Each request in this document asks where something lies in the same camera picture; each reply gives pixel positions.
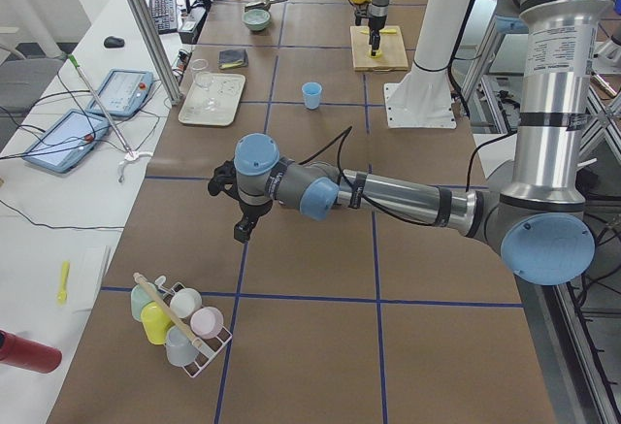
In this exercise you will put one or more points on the red bottle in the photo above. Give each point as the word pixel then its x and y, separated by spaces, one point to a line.
pixel 29 355

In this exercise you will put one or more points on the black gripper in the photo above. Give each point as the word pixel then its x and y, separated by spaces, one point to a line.
pixel 255 210
pixel 375 20

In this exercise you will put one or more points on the yellow cup in rack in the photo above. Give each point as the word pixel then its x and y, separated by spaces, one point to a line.
pixel 156 323

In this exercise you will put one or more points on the aluminium frame post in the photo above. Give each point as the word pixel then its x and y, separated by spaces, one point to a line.
pixel 155 49

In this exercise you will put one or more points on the black computer mouse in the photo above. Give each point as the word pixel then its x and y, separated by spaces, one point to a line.
pixel 113 42

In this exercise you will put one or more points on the green cup in rack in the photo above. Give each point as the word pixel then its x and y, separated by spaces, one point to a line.
pixel 138 300

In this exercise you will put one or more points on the wine glass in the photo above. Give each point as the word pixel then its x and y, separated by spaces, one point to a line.
pixel 203 78

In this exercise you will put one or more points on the yellow plastic spoon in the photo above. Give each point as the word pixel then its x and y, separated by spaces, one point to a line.
pixel 61 296

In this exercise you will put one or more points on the pink cup in rack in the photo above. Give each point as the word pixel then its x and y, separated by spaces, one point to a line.
pixel 207 322

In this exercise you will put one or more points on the steel ice scoop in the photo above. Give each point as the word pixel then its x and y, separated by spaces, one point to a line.
pixel 262 4

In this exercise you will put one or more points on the grey folded cloth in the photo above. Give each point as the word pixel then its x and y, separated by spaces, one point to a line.
pixel 232 58

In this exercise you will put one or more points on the blue teach pendant far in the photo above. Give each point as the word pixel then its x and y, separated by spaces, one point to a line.
pixel 124 91

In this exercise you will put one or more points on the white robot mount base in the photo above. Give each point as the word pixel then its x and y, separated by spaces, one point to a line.
pixel 422 98

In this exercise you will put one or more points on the blue teach pendant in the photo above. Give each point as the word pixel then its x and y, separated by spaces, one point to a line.
pixel 67 142
pixel 124 91

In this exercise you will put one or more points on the cream bear tray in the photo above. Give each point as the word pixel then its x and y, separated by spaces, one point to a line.
pixel 226 89

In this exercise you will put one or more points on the grey cup in rack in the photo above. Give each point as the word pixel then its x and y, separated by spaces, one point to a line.
pixel 179 350

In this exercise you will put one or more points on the blue teach pendant near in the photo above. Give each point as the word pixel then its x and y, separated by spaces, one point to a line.
pixel 67 142

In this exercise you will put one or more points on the white wire cup rack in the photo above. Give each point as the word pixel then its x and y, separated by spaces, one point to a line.
pixel 211 348

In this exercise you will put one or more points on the blue paper cup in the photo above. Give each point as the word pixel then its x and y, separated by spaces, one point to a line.
pixel 312 92

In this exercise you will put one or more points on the wooden stick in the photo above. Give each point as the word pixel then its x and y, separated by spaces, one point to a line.
pixel 152 292

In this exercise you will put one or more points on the white cup in rack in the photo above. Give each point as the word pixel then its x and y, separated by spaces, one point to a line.
pixel 185 302

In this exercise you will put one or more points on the yellow plastic knife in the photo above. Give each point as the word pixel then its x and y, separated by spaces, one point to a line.
pixel 386 31

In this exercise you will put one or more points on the green bowl of ice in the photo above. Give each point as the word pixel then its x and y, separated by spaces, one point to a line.
pixel 256 20

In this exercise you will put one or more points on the wooden cutting board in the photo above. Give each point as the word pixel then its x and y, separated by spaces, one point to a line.
pixel 391 55

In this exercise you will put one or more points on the black keyboard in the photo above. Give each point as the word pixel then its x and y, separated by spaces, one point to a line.
pixel 164 14

